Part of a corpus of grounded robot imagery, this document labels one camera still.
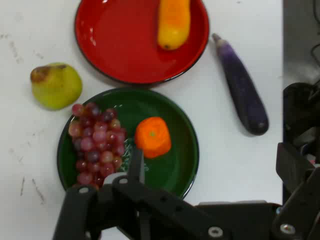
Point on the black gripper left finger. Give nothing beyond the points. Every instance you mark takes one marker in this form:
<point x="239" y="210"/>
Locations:
<point x="150" y="200"/>

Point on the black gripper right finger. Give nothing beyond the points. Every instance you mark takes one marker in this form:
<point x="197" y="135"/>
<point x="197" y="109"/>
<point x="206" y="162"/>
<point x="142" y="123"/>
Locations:
<point x="300" y="195"/>

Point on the small orange fruit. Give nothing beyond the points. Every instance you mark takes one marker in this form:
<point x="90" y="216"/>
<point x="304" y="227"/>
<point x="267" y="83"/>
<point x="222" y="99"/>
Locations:
<point x="153" y="137"/>

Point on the dark green round plate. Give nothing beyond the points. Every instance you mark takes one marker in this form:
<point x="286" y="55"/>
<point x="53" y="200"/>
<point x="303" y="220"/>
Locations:
<point x="175" y="165"/>

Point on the red grape bunch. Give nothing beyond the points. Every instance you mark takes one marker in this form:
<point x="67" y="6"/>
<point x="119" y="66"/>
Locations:
<point x="97" y="145"/>

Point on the purple eggplant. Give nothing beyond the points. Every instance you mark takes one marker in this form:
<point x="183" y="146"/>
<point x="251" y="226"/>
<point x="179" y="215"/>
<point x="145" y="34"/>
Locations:
<point x="242" y="90"/>

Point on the green pear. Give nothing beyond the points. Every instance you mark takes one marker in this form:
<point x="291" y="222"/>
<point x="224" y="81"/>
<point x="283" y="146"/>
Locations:
<point x="56" y="86"/>

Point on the red round plate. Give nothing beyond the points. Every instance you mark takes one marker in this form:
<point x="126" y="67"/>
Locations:
<point x="125" y="45"/>

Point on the yellow orange mango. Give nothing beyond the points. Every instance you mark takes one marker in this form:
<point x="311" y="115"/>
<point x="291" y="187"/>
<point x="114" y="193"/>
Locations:
<point x="173" y="25"/>

